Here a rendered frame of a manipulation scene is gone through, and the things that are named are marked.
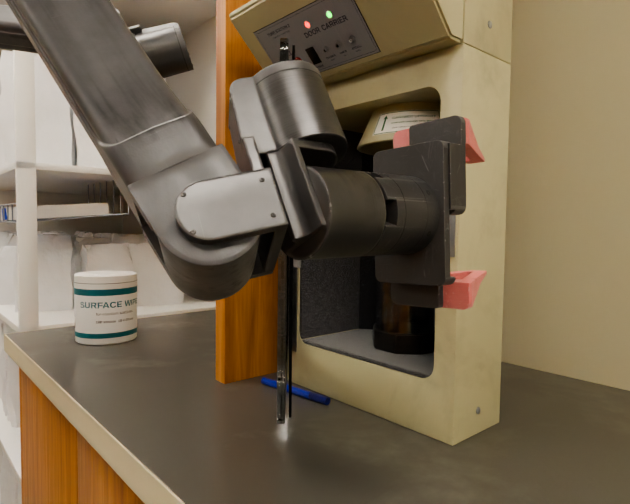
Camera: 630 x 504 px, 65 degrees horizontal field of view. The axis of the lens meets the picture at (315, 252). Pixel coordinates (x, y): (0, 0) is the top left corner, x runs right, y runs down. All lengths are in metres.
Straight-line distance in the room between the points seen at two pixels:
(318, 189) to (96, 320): 0.91
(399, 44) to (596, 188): 0.49
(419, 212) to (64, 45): 0.24
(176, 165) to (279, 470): 0.38
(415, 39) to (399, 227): 0.35
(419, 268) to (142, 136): 0.21
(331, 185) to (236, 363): 0.60
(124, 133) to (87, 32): 0.08
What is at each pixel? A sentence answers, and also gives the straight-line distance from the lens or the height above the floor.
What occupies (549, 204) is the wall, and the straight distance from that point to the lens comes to 1.02.
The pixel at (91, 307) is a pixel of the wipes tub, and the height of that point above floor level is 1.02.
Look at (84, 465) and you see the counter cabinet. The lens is 0.93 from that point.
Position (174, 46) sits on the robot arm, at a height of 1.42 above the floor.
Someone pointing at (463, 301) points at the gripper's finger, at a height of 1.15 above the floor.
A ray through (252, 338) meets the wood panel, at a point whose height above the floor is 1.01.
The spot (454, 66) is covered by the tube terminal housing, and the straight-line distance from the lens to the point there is 0.63.
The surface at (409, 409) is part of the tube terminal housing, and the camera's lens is 0.67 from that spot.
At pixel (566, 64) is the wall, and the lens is 1.05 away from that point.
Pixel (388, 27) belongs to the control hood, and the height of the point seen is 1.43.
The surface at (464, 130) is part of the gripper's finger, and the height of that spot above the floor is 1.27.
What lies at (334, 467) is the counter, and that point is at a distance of 0.58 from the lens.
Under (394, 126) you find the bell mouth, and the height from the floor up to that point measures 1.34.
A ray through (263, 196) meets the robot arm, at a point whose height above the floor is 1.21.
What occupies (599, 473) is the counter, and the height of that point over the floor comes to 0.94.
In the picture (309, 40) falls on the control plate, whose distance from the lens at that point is 0.72.
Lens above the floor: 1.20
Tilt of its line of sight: 3 degrees down
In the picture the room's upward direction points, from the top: 1 degrees clockwise
